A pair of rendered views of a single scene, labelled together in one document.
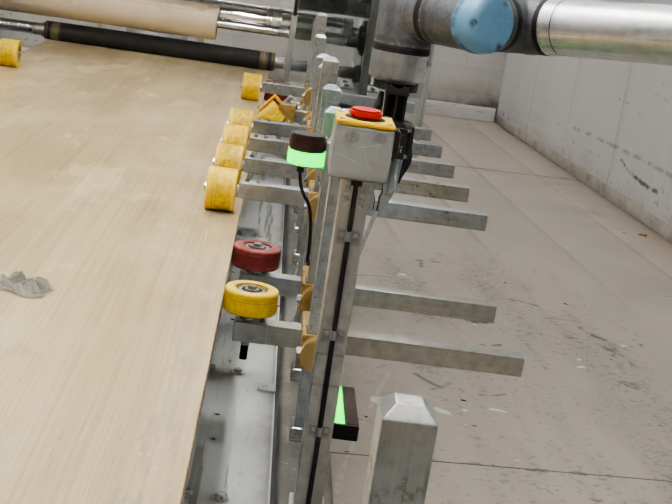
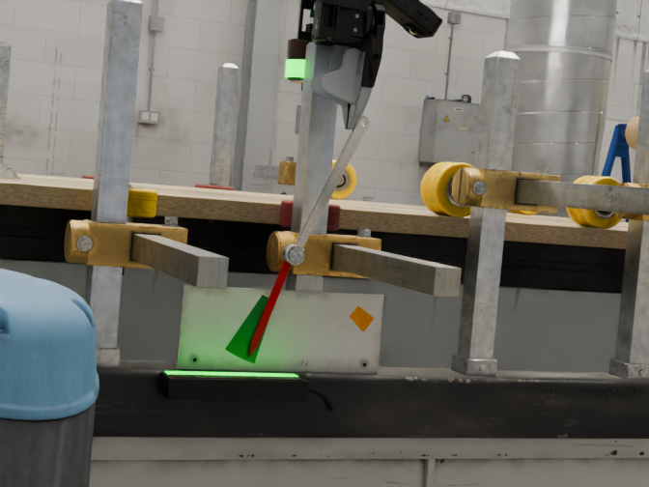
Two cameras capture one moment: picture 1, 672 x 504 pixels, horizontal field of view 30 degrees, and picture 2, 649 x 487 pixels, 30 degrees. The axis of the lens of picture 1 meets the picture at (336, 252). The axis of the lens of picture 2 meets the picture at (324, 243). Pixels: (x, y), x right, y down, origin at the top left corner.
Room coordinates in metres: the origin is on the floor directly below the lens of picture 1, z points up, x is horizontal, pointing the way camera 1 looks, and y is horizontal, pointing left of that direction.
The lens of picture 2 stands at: (1.54, -1.42, 0.94)
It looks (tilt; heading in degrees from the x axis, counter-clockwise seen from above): 3 degrees down; 72
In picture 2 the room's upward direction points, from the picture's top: 5 degrees clockwise
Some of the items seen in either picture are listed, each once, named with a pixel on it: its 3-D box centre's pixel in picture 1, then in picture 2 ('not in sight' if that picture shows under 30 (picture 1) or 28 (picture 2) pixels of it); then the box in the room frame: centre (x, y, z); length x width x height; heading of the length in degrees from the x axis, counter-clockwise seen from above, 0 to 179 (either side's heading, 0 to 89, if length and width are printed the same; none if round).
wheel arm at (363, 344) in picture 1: (378, 347); (158, 254); (1.78, -0.08, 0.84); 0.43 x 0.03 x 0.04; 94
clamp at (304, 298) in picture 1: (313, 291); (322, 254); (2.01, 0.03, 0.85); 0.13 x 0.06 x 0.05; 4
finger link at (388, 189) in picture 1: (390, 185); (345, 87); (1.98, -0.07, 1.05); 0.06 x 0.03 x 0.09; 4
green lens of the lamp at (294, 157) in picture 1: (305, 156); (308, 71); (1.98, 0.07, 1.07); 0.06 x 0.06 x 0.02
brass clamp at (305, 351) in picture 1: (317, 342); (125, 244); (1.76, 0.01, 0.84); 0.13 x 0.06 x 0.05; 4
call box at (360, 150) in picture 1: (360, 149); not in sight; (1.48, -0.01, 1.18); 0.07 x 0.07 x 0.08; 4
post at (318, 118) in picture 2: (317, 280); (308, 232); (1.98, 0.02, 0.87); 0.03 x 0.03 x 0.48; 4
